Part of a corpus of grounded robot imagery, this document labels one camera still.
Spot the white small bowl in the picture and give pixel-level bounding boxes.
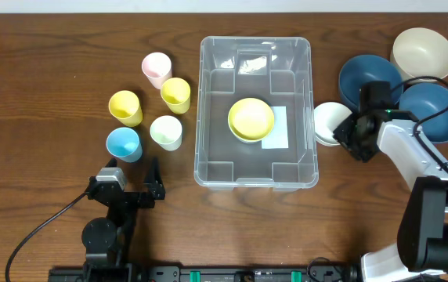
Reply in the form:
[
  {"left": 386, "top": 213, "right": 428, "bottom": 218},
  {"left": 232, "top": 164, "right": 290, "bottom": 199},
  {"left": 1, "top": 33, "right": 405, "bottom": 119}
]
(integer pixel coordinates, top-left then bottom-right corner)
[{"left": 314, "top": 102, "right": 352, "bottom": 146}]

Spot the dark blue bowl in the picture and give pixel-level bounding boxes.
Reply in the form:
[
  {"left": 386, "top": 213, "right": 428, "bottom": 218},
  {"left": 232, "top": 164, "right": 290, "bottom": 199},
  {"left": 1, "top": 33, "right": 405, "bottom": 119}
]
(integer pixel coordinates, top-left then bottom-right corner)
[
  {"left": 338, "top": 54, "right": 403, "bottom": 112},
  {"left": 399, "top": 83, "right": 448, "bottom": 143}
]

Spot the beige large bowl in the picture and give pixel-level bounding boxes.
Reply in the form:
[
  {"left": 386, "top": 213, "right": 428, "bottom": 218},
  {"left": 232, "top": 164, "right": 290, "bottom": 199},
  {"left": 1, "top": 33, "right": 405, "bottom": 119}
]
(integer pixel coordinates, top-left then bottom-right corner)
[{"left": 390, "top": 27, "right": 448, "bottom": 81}]

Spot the yellow small bowl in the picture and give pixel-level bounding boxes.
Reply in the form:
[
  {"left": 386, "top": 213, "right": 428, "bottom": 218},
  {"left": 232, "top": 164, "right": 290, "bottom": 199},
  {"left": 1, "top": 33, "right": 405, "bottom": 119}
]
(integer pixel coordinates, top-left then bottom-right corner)
[{"left": 227, "top": 98, "right": 274, "bottom": 139}]

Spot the light blue small bowl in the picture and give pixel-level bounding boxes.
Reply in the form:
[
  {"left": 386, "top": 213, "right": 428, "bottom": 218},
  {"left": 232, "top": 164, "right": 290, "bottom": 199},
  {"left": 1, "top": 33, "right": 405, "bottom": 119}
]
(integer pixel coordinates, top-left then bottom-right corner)
[{"left": 236, "top": 136, "right": 262, "bottom": 143}]

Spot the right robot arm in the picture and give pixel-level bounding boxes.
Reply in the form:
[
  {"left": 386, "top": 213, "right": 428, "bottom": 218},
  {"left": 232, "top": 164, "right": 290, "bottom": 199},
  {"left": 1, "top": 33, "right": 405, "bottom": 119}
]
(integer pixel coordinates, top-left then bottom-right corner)
[{"left": 334, "top": 110, "right": 448, "bottom": 281}]

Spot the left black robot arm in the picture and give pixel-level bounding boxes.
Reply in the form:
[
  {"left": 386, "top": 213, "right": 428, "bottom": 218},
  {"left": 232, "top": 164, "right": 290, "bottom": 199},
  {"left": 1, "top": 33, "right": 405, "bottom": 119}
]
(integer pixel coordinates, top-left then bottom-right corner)
[{"left": 81, "top": 158, "right": 165, "bottom": 268}]

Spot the white label in container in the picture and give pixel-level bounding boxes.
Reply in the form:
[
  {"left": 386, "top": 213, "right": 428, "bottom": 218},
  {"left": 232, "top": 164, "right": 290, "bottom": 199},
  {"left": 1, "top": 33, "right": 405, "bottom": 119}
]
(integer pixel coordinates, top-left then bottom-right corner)
[{"left": 262, "top": 107, "right": 289, "bottom": 149}]

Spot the yellow cup near container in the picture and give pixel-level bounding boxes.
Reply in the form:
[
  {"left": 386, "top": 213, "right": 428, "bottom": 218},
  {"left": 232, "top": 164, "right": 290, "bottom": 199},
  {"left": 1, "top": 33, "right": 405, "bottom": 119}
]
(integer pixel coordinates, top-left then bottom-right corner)
[{"left": 161, "top": 78, "right": 190, "bottom": 114}]

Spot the clear plastic storage container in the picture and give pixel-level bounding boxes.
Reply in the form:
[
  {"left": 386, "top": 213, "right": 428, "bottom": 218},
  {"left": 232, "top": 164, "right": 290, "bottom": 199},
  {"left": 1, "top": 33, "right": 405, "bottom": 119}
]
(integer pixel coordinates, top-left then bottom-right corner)
[{"left": 194, "top": 36, "right": 319, "bottom": 191}]

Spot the light blue plastic cup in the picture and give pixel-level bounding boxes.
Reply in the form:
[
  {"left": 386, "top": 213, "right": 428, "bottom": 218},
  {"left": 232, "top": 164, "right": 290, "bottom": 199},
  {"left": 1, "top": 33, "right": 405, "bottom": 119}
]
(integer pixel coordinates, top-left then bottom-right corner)
[{"left": 106, "top": 127, "right": 143, "bottom": 163}]

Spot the pale green plastic cup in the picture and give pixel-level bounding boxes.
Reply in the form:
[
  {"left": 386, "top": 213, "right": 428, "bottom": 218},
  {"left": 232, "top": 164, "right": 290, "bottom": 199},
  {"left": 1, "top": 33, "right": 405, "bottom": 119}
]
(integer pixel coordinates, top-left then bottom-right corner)
[{"left": 150, "top": 115, "right": 182, "bottom": 151}]

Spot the yellow cup far left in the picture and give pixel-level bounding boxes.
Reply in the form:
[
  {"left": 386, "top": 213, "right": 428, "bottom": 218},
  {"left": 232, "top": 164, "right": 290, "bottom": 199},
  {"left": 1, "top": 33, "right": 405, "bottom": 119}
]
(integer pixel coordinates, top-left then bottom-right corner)
[{"left": 108, "top": 90, "right": 143, "bottom": 127}]

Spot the pink plastic cup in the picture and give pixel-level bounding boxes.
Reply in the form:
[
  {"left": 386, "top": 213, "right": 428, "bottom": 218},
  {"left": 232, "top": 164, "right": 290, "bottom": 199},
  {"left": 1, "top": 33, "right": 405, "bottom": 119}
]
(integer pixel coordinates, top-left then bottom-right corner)
[{"left": 141, "top": 52, "right": 172, "bottom": 89}]

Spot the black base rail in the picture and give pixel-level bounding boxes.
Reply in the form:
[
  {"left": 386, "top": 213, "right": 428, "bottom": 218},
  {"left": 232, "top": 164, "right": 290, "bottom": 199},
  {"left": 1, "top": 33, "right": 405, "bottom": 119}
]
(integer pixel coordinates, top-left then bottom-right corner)
[{"left": 48, "top": 264, "right": 363, "bottom": 282}]

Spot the left black cable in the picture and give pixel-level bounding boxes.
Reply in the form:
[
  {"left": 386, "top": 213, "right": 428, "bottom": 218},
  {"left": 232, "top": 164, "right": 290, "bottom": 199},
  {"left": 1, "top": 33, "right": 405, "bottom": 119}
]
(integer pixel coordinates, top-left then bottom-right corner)
[{"left": 4, "top": 190, "right": 91, "bottom": 282}]

